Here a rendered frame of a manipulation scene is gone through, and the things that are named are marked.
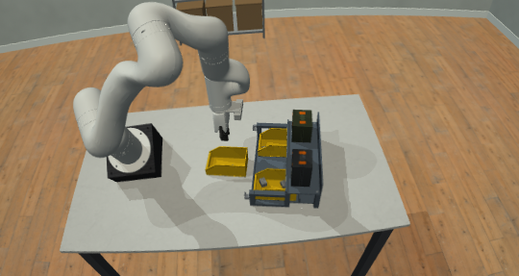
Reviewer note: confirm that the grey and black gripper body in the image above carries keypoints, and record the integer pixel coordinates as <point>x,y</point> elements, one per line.
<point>221,119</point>

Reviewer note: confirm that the yellow open-front bin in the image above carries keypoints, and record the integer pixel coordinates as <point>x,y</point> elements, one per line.
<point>274,140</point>
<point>228,161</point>
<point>273,177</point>

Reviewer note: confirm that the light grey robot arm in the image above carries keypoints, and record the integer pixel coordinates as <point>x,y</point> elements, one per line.
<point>160,63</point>

